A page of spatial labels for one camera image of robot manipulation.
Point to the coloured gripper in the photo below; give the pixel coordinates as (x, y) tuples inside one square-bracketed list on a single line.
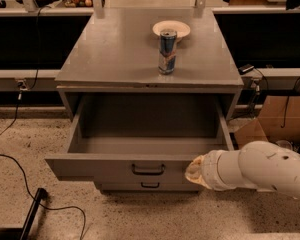
[(210, 169)]

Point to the grey top drawer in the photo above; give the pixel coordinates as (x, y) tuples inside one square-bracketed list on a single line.
[(133, 138)]

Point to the grey drawer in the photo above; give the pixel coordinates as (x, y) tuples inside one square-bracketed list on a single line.
[(133, 138), (148, 187)]

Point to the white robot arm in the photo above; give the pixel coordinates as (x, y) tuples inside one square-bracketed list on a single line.
[(258, 165)]

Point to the grey metal drawer cabinet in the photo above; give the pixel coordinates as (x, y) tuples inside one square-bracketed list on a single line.
[(119, 53)]

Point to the grey lower drawer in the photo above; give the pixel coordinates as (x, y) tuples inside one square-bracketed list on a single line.
[(148, 187)]

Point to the brown cardboard box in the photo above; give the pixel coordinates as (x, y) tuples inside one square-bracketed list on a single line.
[(279, 119)]

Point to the small black box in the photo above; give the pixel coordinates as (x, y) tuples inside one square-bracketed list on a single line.
[(245, 69)]

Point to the blue energy drink can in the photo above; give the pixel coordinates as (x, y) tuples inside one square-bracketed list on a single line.
[(167, 51)]

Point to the white round plate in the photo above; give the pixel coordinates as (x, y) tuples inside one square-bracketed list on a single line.
[(182, 29)]

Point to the black metal stand leg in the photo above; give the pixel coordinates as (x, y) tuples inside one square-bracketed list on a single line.
[(40, 195)]

